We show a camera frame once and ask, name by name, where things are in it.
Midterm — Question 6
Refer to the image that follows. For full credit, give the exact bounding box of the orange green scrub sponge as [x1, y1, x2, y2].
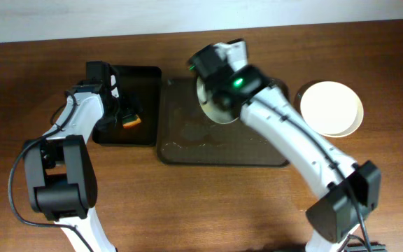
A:
[122, 113, 141, 129]

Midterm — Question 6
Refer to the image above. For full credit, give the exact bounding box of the brown serving tray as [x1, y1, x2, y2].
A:
[157, 78, 289, 167]

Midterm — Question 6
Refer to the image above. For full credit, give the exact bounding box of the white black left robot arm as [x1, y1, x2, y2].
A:
[22, 80, 143, 251]

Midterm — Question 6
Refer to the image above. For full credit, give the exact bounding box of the white plate top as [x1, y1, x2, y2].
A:
[296, 81, 365, 138]

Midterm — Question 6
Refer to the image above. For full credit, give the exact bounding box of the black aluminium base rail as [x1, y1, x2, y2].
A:
[344, 243, 388, 252]

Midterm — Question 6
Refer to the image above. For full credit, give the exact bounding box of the black water tray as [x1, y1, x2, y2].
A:
[92, 65, 162, 146]

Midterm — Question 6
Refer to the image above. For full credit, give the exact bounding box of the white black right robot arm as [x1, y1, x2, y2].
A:
[197, 65, 381, 251]

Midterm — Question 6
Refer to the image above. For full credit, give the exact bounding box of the white plate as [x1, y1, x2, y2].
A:
[296, 81, 365, 138]
[196, 77, 241, 125]

